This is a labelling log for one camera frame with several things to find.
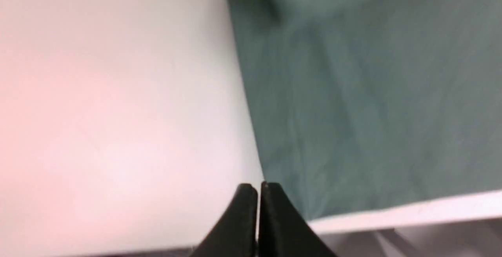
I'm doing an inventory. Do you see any green long-sleeve top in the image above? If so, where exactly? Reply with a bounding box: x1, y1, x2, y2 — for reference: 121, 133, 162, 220
228, 0, 501, 220

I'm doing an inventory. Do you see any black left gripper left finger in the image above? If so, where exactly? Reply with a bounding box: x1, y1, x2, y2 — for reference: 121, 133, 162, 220
191, 184, 258, 257

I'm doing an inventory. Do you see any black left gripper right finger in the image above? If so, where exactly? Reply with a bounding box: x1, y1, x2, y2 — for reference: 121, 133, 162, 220
258, 182, 336, 257

